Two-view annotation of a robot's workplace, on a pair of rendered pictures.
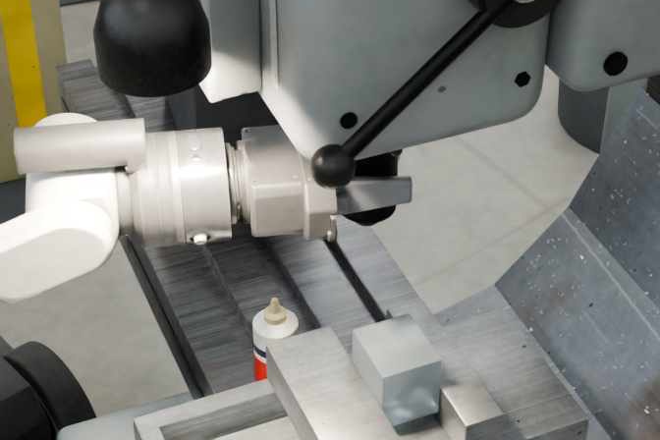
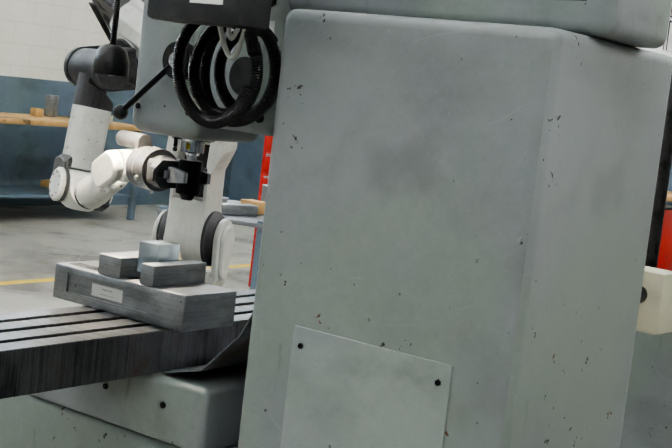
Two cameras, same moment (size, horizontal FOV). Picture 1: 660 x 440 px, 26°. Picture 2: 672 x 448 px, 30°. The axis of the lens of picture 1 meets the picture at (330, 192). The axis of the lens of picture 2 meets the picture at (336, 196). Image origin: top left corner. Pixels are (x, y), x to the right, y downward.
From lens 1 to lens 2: 2.33 m
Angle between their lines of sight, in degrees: 62
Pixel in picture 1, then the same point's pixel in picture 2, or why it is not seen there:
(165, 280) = not seen: hidden behind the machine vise
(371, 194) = (175, 175)
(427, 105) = (160, 111)
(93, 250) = (110, 167)
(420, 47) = (160, 85)
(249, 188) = (149, 159)
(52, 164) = (121, 139)
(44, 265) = (102, 170)
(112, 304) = not seen: outside the picture
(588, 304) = not seen: hidden behind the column
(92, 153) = (129, 138)
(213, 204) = (140, 162)
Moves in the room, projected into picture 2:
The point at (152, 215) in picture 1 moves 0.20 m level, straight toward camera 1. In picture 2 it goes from (128, 161) to (39, 156)
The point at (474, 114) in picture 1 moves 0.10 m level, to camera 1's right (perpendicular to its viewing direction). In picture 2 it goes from (173, 122) to (196, 126)
